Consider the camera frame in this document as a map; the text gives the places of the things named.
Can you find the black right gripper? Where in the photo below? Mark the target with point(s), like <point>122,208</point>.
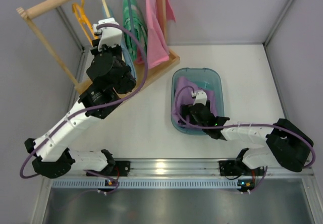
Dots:
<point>186,110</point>

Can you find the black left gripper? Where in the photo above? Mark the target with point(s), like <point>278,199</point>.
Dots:
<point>95,50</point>

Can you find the purple trousers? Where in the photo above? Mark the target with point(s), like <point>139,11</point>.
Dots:
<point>183,96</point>

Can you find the orange plastic hanger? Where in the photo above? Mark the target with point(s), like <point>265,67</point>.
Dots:
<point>79,13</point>

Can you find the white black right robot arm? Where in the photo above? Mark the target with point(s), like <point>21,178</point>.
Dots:
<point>280,143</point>

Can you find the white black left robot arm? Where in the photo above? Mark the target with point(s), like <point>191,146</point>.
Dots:
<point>111,76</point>

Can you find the light blue trousers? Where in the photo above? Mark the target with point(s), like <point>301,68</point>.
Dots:
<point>128,55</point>

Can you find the green patterned trousers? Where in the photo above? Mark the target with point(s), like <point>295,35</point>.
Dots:
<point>133,20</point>

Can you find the light wooden hanger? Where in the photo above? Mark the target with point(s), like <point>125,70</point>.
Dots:
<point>106,9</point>

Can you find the pink trousers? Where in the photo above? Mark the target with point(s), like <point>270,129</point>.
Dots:
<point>157,50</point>

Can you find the teal plastic bin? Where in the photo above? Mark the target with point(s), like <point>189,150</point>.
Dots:
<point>200,78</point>

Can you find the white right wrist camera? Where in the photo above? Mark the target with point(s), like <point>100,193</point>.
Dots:
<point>199,96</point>

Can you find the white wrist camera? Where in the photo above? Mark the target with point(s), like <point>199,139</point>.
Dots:
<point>109,36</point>
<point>199,96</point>

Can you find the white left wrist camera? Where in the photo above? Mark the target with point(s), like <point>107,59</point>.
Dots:
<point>109,36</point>

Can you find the aluminium mounting rail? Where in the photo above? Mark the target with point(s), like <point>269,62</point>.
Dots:
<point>141,168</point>

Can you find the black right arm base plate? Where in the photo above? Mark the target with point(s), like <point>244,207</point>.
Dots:
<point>234,168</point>

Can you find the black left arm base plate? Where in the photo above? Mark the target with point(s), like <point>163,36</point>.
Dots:
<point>120,168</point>

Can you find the white slotted cable duct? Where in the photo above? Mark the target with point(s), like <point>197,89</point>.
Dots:
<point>149,184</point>

